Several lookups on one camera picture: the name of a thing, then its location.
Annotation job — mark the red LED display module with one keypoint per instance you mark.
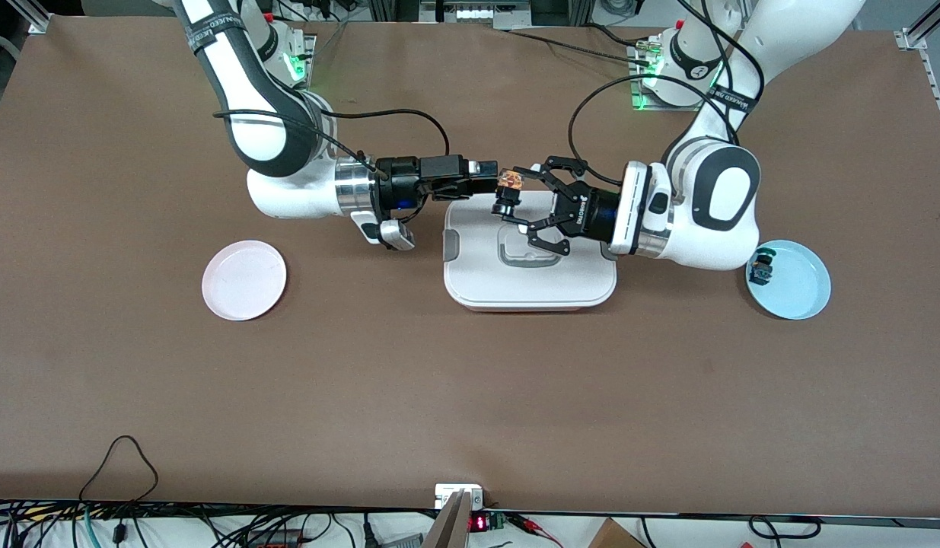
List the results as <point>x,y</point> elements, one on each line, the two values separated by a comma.
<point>481,523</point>

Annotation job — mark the grey box latch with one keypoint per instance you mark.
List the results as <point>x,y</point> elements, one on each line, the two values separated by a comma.
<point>610,259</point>

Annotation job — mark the pink round plate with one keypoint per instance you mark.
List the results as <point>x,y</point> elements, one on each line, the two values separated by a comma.
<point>243,280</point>

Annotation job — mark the light blue round plate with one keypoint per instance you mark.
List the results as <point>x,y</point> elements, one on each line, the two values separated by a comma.
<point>797,289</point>

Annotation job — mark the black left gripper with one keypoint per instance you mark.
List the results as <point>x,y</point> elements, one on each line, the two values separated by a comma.
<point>596,208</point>

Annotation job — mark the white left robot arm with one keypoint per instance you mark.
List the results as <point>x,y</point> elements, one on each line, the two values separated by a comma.
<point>728,190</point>

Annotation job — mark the aluminium profile bar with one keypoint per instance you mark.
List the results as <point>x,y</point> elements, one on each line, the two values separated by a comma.
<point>450,525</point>

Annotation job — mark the white lidded lunch box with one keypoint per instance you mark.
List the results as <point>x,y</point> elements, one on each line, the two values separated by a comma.
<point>530,293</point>

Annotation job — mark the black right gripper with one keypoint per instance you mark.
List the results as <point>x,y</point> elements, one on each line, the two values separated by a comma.
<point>397,185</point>

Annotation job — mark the aluminium frame corner bracket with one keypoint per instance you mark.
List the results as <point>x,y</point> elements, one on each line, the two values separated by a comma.
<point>36,19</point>

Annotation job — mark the small white device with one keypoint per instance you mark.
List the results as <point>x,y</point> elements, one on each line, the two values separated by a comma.
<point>448,491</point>

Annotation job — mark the brown cardboard box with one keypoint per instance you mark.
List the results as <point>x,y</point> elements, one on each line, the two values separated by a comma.
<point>613,536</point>

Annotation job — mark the aluminium frame rail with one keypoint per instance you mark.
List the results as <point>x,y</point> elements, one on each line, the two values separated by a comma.
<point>912,38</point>

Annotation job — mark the green push-button switch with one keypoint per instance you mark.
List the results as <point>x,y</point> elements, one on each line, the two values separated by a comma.
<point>762,268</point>

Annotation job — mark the orange push-button switch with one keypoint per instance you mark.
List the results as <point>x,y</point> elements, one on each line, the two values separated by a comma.
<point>508,194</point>

